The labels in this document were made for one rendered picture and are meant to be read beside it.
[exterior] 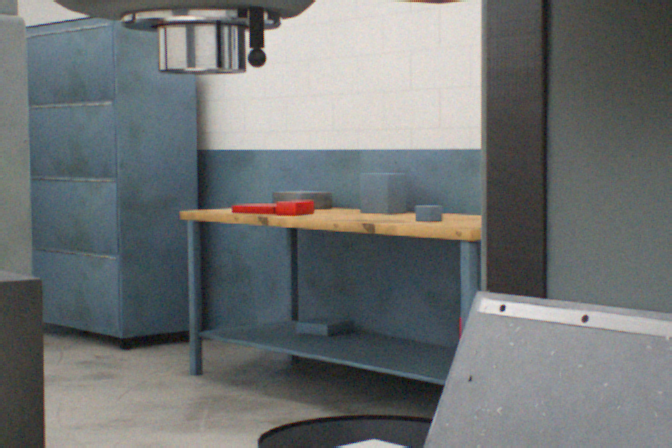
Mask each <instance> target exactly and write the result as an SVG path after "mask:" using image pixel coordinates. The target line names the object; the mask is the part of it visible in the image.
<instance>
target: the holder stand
mask: <svg viewBox="0 0 672 448"><path fill-rule="evenodd" d="M44 400H45V375H44V333H43V290H42V280H41V278H38V277H33V276H28V275H24V274H18V273H14V272H9V271H3V270H0V448H45V418H44Z"/></svg>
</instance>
